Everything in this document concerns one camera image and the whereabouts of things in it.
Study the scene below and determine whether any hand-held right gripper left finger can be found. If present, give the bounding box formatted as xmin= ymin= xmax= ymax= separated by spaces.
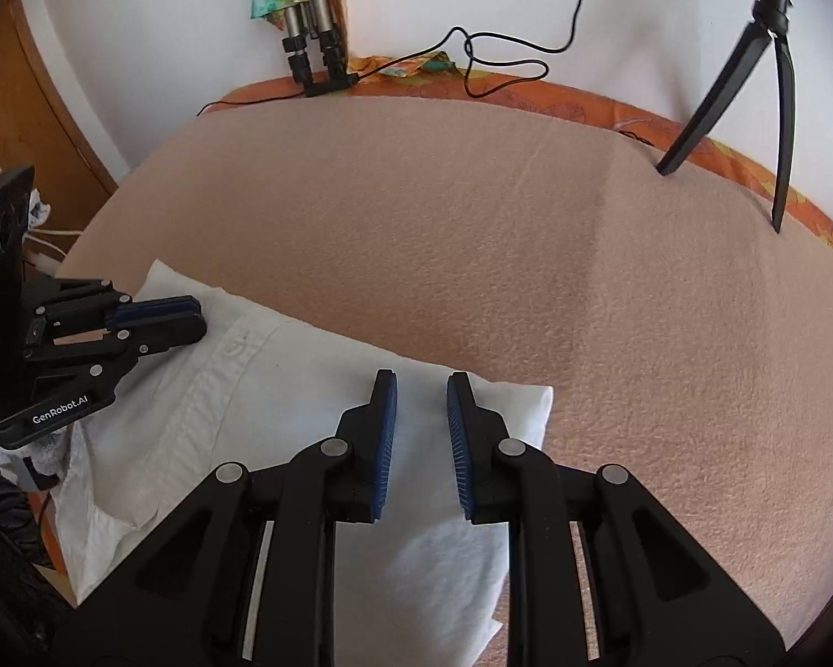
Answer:
xmin=48 ymin=370 xmax=400 ymax=667

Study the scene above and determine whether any wooden door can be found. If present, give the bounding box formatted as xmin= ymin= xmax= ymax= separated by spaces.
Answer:
xmin=0 ymin=0 xmax=118 ymax=202

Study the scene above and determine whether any black cable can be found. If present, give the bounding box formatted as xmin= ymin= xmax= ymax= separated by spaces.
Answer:
xmin=197 ymin=0 xmax=723 ymax=116

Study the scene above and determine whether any peach blanket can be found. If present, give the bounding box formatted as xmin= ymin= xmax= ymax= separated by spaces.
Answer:
xmin=58 ymin=93 xmax=833 ymax=650

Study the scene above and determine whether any white cord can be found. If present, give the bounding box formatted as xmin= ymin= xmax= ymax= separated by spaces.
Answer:
xmin=20 ymin=187 xmax=87 ymax=268

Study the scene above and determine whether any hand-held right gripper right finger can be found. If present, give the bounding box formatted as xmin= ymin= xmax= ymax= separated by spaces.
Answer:
xmin=446 ymin=371 xmax=789 ymax=667

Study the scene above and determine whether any silver tripod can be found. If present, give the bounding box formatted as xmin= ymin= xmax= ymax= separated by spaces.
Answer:
xmin=277 ymin=0 xmax=362 ymax=97

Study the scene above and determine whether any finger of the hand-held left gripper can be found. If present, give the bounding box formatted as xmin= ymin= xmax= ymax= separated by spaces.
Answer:
xmin=26 ymin=312 xmax=209 ymax=391
xmin=41 ymin=278 xmax=203 ymax=335

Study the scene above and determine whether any black tripod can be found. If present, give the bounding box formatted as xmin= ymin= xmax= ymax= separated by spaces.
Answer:
xmin=656 ymin=0 xmax=799 ymax=233

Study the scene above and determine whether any white shirt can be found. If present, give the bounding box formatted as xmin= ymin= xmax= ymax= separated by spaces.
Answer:
xmin=51 ymin=258 xmax=555 ymax=667

